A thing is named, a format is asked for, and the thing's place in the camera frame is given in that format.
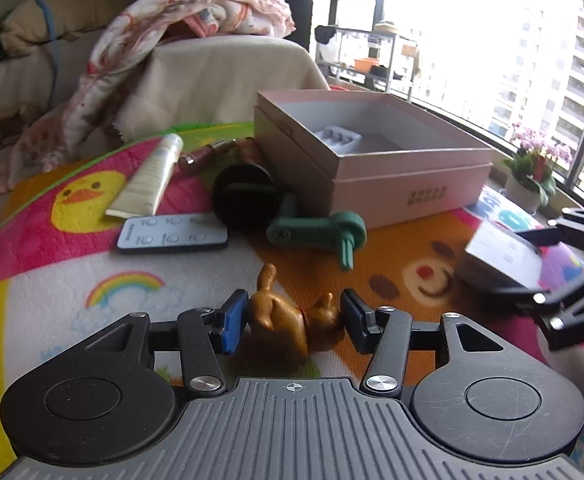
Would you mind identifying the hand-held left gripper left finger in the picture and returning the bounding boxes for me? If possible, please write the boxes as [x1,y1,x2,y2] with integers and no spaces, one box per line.
[79,289,250,397]

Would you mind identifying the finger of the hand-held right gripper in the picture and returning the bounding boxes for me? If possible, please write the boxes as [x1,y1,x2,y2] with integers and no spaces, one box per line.
[514,206,584,261]
[487,260,584,352]

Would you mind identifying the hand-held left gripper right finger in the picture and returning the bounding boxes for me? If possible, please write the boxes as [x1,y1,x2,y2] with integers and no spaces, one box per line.
[341,289,518,397]

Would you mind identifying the brown dog figurine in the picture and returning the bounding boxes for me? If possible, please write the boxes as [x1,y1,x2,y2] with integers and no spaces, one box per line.
[246,262,347,363]

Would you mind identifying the small white card box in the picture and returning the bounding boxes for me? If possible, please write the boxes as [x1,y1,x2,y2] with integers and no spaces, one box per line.
[457,220,545,291]

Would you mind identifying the green plastic clamp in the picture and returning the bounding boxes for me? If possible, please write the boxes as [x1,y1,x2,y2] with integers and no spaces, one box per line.
[266,192,368,272]

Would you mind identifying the dark remote control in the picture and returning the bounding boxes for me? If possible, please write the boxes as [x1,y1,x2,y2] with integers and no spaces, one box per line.
[117,212,230,255]

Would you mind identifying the pink cardboard box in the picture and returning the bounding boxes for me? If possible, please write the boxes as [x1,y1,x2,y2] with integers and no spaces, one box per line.
[253,89,494,231]

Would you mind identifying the cream cosmetic tube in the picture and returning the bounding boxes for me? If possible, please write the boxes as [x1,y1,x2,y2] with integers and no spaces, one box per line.
[105,132,184,219]

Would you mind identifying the reddish lipstick tube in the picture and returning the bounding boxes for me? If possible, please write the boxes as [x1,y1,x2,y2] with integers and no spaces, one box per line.
[178,139,240,171]

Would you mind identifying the colourful cartoon play mat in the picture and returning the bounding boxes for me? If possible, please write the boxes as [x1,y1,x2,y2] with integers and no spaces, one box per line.
[0,122,584,480]

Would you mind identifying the potted pink flower plant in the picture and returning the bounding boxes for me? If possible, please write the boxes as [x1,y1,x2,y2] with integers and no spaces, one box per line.
[502,122,573,213]

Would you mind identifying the white plastic tray insert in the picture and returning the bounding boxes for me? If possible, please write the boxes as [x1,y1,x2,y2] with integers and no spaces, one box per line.
[314,125,365,153]

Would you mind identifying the beige covered sofa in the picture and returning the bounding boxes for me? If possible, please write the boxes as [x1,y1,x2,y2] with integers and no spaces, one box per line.
[0,0,330,211]

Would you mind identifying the metal balcony rack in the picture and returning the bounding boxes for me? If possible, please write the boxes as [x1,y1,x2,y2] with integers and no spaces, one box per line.
[314,20,420,106]

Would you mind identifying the black cloth on rack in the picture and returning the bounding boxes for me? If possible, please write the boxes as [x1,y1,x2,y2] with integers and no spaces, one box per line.
[314,25,336,61]

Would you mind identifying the pink floral blanket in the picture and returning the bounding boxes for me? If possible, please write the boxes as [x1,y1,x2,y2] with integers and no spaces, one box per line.
[0,0,295,198]

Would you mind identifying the beige pillow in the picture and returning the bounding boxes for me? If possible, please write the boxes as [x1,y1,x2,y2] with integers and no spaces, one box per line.
[0,0,138,56]

